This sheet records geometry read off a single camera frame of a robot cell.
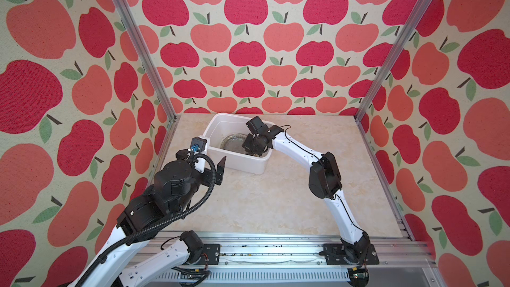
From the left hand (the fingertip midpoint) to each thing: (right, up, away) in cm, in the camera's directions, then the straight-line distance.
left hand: (215, 154), depth 60 cm
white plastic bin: (-7, +11, +40) cm, 42 cm away
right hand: (+8, 0, +35) cm, 36 cm away
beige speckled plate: (+2, +2, +39) cm, 39 cm away
